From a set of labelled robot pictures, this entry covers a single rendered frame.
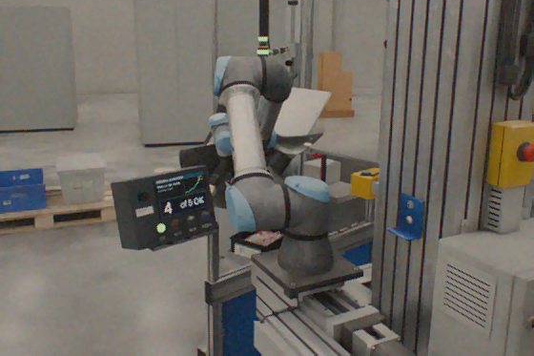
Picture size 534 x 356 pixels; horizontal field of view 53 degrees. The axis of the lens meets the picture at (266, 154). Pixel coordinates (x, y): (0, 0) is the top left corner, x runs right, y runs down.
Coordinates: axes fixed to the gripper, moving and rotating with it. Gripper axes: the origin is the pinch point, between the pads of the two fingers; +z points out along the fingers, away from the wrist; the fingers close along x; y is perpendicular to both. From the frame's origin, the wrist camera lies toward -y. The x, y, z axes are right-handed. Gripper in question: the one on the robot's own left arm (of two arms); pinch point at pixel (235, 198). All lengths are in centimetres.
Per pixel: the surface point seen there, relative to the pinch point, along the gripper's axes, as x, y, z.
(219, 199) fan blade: 5.7, -3.6, -0.1
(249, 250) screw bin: -17.1, -11.1, 11.3
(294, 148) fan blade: -15.2, 22.6, -15.0
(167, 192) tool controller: -34, -44, -36
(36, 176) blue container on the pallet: 341, 15, 79
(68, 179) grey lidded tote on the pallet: 279, 23, 72
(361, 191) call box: -31, 40, 10
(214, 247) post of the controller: -31.2, -32.8, -9.3
